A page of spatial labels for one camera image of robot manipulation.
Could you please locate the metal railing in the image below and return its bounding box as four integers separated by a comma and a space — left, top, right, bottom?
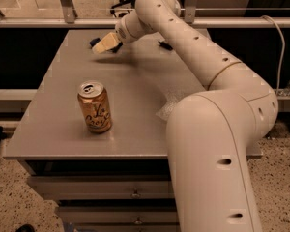
0, 0, 290, 28

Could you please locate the cabinet drawer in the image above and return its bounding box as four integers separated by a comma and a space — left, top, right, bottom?
56, 207, 178, 225
28, 175, 174, 201

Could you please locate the upper cabinet drawer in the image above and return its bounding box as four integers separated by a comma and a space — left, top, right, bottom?
28, 175, 174, 201

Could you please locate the black snack bar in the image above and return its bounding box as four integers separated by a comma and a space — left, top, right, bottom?
158, 41, 173, 51

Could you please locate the grey drawer cabinet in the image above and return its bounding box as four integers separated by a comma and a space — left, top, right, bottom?
5, 31, 262, 232

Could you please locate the lower cabinet drawer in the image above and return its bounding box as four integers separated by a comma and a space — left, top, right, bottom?
56, 207, 178, 225

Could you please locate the orange LaCroix can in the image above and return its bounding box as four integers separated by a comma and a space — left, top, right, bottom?
77, 80, 112, 133

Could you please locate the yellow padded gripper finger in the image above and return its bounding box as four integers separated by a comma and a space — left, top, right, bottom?
92, 32, 121, 54

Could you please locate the blue rxbar blueberry bar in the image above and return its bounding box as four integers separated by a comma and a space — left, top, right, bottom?
89, 38, 123, 53

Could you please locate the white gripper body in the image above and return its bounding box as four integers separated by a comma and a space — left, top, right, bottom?
115, 11, 153, 44

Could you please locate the white cable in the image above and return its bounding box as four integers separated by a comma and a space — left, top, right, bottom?
260, 14, 286, 95

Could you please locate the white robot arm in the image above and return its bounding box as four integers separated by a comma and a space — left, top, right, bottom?
93, 0, 278, 232

